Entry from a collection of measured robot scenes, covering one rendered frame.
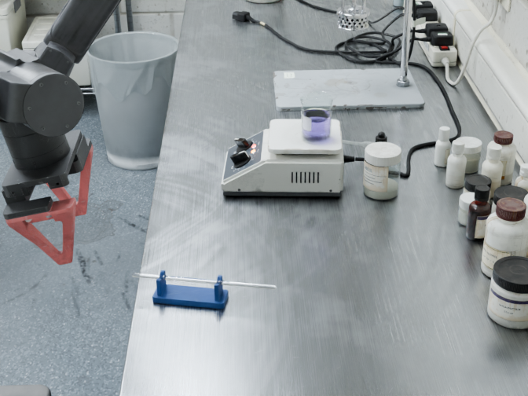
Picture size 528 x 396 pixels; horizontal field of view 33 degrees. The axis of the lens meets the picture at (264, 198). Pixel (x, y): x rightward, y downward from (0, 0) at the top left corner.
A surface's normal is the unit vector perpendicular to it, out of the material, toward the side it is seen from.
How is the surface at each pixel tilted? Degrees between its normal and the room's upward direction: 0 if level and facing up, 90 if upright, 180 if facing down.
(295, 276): 0
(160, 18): 90
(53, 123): 84
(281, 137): 0
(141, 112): 94
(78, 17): 86
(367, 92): 0
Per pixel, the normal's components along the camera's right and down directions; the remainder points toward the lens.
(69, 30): 0.10, 0.32
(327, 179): -0.04, 0.49
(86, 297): -0.01, -0.87
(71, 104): 0.58, 0.29
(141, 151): 0.16, 0.54
